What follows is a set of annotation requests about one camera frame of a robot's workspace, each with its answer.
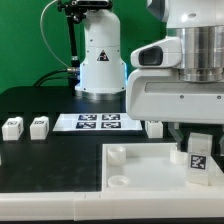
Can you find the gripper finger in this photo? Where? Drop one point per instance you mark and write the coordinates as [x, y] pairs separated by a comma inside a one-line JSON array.
[[221, 142]]

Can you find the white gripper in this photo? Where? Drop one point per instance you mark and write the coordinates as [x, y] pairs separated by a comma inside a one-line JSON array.
[[155, 92]]

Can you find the white square tabletop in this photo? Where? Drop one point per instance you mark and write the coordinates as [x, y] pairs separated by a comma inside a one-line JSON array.
[[144, 166]]

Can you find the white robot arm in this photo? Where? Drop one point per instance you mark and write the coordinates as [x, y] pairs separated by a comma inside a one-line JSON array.
[[199, 24]]

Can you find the white L-shaped fence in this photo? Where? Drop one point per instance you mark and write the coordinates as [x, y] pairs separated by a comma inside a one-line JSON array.
[[192, 201]]

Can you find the white marker sheet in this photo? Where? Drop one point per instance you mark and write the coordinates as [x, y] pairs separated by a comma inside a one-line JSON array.
[[96, 122]]

